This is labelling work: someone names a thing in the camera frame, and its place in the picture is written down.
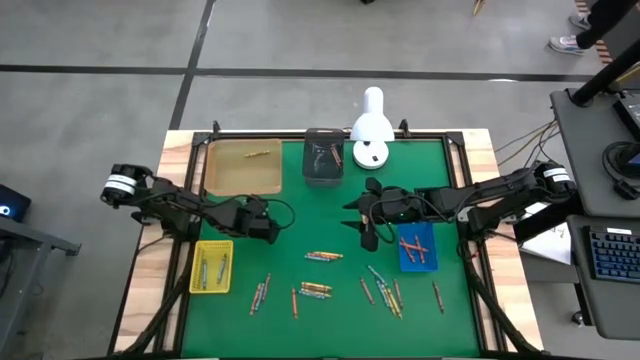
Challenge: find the black slanted pole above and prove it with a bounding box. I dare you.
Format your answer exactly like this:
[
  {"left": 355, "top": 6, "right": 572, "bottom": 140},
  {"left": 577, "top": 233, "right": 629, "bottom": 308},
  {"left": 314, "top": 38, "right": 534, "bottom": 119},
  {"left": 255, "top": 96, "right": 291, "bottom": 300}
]
[
  {"left": 513, "top": 192, "right": 584, "bottom": 245},
  {"left": 571, "top": 37, "right": 640, "bottom": 107}
]

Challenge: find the grey metal cart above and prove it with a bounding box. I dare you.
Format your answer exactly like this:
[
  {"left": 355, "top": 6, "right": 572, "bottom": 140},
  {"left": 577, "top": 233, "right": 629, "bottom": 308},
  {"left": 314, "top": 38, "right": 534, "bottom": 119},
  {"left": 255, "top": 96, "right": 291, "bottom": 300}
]
[{"left": 0, "top": 215, "right": 83, "bottom": 360}]

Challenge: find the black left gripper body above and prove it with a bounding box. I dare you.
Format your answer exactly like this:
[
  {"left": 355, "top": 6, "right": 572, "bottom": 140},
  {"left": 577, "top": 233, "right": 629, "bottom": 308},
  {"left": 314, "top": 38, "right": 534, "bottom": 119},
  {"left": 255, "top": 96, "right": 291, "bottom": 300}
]
[{"left": 219, "top": 199, "right": 269, "bottom": 236}]

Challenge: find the black backlit keyboard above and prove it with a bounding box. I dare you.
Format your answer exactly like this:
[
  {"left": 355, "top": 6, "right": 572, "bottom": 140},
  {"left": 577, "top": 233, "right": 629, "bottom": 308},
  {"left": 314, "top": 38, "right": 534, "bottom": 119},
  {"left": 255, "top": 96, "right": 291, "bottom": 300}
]
[{"left": 588, "top": 226, "right": 640, "bottom": 285}]

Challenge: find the white desk lamp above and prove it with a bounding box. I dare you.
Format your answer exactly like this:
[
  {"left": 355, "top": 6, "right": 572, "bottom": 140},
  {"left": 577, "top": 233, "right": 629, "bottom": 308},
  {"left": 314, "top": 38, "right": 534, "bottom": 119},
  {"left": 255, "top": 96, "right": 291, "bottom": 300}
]
[{"left": 349, "top": 86, "right": 396, "bottom": 171}]

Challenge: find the black coiled headset cable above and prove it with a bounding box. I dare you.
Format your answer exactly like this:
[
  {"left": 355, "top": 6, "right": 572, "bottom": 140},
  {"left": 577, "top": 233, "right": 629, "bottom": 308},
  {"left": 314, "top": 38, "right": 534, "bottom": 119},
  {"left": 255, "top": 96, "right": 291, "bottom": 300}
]
[{"left": 601, "top": 140, "right": 640, "bottom": 201}]

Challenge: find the grey desk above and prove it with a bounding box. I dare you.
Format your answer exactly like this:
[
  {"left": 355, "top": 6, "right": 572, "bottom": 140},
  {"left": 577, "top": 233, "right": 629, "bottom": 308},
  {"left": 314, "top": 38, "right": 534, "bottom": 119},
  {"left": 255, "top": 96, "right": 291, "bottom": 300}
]
[
  {"left": 566, "top": 213, "right": 640, "bottom": 342},
  {"left": 549, "top": 87, "right": 640, "bottom": 219}
]

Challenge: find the white paper sheet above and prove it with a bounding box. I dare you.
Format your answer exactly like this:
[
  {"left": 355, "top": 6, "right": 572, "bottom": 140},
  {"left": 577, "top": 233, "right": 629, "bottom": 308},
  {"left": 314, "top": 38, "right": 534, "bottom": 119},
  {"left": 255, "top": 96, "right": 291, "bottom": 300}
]
[{"left": 519, "top": 202, "right": 574, "bottom": 266}]

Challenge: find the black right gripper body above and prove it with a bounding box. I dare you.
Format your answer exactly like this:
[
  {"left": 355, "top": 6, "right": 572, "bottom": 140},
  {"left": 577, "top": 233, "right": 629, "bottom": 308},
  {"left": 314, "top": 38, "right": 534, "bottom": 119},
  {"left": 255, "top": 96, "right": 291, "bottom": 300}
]
[{"left": 372, "top": 189, "right": 426, "bottom": 226}]

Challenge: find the black left camera cable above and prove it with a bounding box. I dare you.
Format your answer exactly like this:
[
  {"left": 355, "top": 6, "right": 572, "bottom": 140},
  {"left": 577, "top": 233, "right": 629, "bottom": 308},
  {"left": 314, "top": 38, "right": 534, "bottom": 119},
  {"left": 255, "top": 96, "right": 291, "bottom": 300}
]
[{"left": 249, "top": 197, "right": 296, "bottom": 234}]

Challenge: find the person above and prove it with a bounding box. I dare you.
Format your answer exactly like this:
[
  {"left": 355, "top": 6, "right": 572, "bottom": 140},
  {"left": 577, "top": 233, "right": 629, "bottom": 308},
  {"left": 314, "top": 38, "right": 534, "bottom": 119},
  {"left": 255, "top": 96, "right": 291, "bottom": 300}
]
[{"left": 548, "top": 0, "right": 634, "bottom": 56}]

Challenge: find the orange translucent plastic bin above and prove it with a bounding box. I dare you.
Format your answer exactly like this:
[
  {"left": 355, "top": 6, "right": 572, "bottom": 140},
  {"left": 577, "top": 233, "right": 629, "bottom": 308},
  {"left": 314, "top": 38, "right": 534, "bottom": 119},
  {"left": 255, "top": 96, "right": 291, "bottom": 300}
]
[{"left": 203, "top": 138, "right": 284, "bottom": 197}]

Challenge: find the black metal table frame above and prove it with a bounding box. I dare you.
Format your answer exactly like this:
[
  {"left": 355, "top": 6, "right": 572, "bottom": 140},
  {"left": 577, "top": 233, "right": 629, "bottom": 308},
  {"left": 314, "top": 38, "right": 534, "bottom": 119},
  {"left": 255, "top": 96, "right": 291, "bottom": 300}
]
[{"left": 110, "top": 118, "right": 544, "bottom": 360}]

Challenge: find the grey translucent plastic bin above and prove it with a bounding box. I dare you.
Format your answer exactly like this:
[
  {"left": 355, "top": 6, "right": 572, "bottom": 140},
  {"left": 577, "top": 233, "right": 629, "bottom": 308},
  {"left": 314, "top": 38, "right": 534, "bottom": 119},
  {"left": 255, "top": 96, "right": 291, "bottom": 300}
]
[{"left": 301, "top": 127, "right": 346, "bottom": 188}]

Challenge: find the green table mat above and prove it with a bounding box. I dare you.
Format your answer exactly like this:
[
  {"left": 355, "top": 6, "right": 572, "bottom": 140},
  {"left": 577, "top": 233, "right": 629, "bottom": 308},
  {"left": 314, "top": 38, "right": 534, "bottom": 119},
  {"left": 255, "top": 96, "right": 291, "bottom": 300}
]
[{"left": 180, "top": 139, "right": 481, "bottom": 359}]

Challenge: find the black laptop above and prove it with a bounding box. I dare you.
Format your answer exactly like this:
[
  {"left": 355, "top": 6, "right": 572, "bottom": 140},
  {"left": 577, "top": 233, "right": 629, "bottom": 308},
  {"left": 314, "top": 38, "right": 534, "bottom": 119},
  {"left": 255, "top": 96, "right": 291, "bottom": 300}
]
[{"left": 613, "top": 89, "right": 640, "bottom": 142}]

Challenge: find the yellow plastic basket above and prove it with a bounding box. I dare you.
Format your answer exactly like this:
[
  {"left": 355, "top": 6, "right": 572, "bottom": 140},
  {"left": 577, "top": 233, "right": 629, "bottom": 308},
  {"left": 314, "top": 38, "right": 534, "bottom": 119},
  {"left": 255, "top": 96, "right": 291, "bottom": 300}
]
[{"left": 188, "top": 239, "right": 235, "bottom": 295}]

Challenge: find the black computer with blue light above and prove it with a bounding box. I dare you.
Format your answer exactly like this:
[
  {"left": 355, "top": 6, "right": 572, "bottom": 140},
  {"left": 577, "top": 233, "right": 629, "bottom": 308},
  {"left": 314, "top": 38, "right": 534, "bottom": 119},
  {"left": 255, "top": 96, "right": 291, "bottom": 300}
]
[{"left": 0, "top": 183, "right": 32, "bottom": 224}]

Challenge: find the blue plastic basket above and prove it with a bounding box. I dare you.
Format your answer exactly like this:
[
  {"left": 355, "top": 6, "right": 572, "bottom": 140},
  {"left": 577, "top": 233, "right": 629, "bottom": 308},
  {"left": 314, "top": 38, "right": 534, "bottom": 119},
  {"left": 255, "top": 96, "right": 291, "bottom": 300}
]
[{"left": 397, "top": 222, "right": 440, "bottom": 274}]

